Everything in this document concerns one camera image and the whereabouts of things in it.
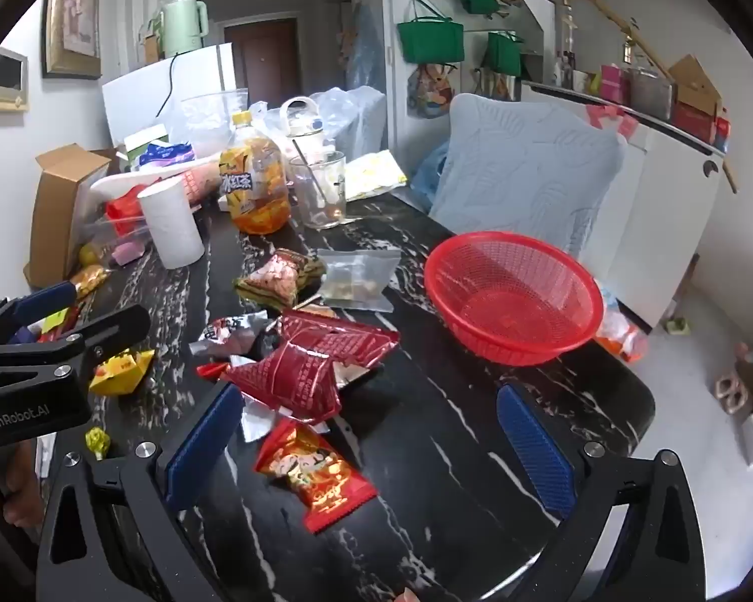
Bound printed tote bag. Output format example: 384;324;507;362
407;63;456;121

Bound yellow snack packet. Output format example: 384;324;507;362
89;349;157;397

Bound white refrigerator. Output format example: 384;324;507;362
101;43;237;146

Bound green white carton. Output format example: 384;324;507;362
121;123;170;167

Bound long cardboard box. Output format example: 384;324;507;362
24;143;115;289

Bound bamboo pole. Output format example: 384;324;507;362
549;0;739;194

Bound yellow wrapped candy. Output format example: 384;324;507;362
84;426;112;460

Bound red plastic basket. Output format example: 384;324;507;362
423;232;605;366

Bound clear zip bag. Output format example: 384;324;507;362
317;249;402;313

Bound wall intercom panel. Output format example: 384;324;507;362
0;47;31;113

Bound small cardboard box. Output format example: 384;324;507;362
667;53;724;115

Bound glass cup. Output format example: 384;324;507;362
288;152;348;230

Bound green electric kettle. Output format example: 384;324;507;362
160;0;210;59

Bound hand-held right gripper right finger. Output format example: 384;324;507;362
497;384;724;602

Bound black white snack packet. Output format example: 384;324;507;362
188;314;278;360

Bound pink box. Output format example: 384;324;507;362
599;63;633;105

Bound yellow white flat packet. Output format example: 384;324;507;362
344;150;410;203

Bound brown door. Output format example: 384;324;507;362
223;16;303;110

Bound flat red packet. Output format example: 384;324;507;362
105;191;147;237

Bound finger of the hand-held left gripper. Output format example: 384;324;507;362
0;281;80;347
0;304;153;400

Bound clear plastic bag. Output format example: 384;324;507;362
179;91;252;146

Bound pink printed tube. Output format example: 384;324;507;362
182;163;222;205

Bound white water jug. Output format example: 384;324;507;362
279;96;325;140

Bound metal spoon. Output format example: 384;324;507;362
292;138;341;205

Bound red gift box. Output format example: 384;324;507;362
670;100;720;145

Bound white cabinet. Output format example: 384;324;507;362
521;78;727;335

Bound toilet paper roll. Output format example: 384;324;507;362
137;176;206;270

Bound light blue chair cushion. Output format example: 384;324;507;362
428;93;629;264

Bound beige slippers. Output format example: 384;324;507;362
712;369;753;416

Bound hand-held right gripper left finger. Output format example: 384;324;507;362
34;381;245;602

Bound blue plastic bag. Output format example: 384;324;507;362
410;141;451;214

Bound orange white plastic bag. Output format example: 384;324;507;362
593;288;652;365

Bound iced tea bottle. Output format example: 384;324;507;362
218;111;291;236

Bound clear plastic container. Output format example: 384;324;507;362
84;197;158;255

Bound red brown snack packet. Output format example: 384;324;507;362
234;249;327;313

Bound framed picture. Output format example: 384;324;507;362
42;0;103;81

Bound golden snack bag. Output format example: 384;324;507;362
69;263;112;299

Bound black power cable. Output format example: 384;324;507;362
162;52;184;121

